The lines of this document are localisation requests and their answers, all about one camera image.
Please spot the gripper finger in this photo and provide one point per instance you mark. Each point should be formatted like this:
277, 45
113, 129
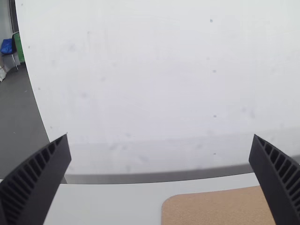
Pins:
279, 182
32, 187

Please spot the cork mat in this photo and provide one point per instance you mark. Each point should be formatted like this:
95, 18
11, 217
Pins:
215, 208

